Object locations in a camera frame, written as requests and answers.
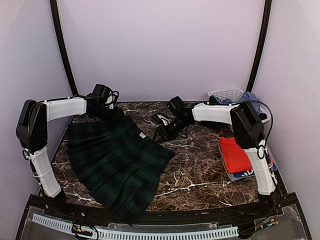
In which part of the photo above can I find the right black frame post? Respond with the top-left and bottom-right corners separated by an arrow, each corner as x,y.
246,0 -> 272,92

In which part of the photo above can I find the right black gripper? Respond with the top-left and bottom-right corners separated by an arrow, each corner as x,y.
152,116 -> 191,143

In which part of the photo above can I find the left black frame post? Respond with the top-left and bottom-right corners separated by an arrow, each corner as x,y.
49,0 -> 78,95

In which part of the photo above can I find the black front rail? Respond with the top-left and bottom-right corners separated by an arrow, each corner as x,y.
37,197 -> 276,226

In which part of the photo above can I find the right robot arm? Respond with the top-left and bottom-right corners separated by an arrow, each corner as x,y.
152,97 -> 277,196

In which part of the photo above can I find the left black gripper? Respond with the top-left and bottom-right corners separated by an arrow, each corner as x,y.
92,104 -> 127,125

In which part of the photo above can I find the black frame post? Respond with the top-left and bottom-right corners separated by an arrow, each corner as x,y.
49,0 -> 78,95
246,0 -> 272,92

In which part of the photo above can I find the white laundry basket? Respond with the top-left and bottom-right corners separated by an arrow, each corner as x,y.
202,88 -> 271,133

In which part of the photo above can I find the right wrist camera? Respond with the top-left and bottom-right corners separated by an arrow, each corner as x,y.
166,96 -> 186,117

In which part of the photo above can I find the red t-shirt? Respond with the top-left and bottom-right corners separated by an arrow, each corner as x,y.
219,137 -> 253,174

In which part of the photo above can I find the blue printed t-shirt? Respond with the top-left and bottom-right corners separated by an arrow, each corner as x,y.
233,169 -> 254,178

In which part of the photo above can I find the grey folded garment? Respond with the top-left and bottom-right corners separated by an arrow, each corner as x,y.
218,146 -> 255,182

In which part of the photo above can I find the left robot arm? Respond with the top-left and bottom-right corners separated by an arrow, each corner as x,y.
15,96 -> 124,218

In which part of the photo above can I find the white slotted cable duct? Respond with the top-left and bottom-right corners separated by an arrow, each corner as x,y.
31,214 -> 239,240

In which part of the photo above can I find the dark green plaid garment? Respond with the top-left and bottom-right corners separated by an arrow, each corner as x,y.
66,115 -> 174,225

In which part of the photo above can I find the blue checkered shirt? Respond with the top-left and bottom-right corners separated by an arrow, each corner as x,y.
211,91 -> 262,114

